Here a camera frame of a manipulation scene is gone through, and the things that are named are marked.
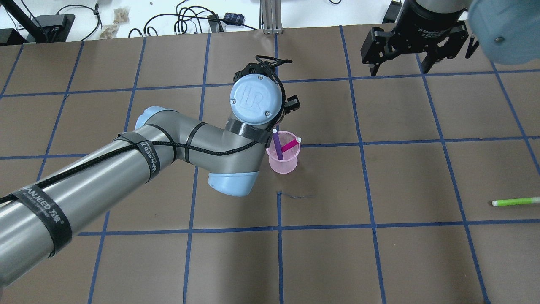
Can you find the pink mesh cup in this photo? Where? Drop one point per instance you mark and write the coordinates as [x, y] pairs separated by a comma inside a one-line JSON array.
[[290, 157]]

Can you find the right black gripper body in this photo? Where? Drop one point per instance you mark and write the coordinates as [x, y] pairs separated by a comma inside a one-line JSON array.
[[426, 23]]

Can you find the snack bag right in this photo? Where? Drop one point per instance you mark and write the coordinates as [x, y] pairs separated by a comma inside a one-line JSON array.
[[121, 15]]

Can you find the aluminium frame post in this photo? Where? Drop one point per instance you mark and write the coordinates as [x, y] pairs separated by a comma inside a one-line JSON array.
[[270, 17]]

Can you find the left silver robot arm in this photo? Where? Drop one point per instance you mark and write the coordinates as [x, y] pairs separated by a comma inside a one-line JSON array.
[[41, 219]]

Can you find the green marker pen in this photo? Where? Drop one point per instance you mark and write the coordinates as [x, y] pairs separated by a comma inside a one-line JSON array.
[[516, 201]]

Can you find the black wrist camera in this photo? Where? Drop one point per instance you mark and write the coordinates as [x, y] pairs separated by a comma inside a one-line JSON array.
[[265, 65]]

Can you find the snack bag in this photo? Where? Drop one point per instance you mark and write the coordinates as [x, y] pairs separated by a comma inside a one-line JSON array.
[[109, 31], [121, 15]]

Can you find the purple marker pen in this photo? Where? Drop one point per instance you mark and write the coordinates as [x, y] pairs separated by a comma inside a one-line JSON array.
[[277, 144]]

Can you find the pink marker pen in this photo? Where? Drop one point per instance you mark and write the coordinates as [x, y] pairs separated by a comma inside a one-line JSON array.
[[293, 143]]

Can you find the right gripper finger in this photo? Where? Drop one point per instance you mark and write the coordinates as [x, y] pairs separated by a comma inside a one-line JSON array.
[[432, 57], [377, 55]]

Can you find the black monitor stand base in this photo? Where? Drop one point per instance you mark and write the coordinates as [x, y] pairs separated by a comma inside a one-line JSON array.
[[56, 29]]

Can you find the snack bag left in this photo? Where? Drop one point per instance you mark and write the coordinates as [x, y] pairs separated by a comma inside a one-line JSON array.
[[109, 31]]

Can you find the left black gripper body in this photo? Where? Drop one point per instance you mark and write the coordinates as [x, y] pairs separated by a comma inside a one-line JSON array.
[[292, 104]]

